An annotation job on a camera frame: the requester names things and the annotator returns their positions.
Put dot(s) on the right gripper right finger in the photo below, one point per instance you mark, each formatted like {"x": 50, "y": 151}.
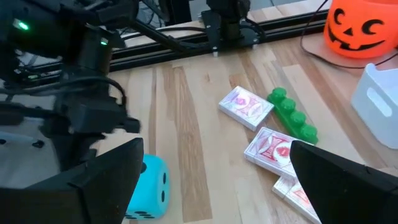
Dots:
{"x": 342, "y": 193}

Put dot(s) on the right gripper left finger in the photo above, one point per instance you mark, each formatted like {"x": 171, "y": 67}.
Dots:
{"x": 77, "y": 193}

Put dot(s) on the teal foam die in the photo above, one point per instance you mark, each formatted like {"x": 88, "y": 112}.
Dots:
{"x": 149, "y": 186}

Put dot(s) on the card deck printed plastic coated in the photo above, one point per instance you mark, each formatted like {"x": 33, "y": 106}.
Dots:
{"x": 267, "y": 149}

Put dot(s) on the green four-stud toy brick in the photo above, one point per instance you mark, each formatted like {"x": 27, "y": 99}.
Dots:
{"x": 293, "y": 119}

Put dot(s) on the card deck printed standard size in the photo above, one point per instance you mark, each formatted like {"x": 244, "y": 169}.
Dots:
{"x": 245, "y": 107}

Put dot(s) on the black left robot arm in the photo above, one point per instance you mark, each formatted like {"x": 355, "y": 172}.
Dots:
{"x": 230, "y": 18}

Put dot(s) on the card deck with red end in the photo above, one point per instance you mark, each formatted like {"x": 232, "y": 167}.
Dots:
{"x": 292, "y": 196}

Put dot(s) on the white plastic bin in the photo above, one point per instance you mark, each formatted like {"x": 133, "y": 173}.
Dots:
{"x": 367, "y": 118}

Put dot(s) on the orange pumpkin bucket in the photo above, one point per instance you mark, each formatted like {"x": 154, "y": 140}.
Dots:
{"x": 360, "y": 34}

